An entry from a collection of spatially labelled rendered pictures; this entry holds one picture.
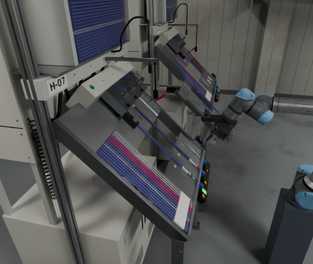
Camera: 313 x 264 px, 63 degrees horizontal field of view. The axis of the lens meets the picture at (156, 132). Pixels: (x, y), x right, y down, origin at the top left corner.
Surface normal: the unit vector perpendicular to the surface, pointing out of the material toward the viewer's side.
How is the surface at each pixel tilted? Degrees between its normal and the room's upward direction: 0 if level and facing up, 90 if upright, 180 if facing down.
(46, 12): 90
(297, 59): 90
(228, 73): 90
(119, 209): 0
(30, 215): 0
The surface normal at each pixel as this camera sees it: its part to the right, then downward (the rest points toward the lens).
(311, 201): -0.44, 0.55
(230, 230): -0.03, -0.88
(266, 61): -0.29, 0.47
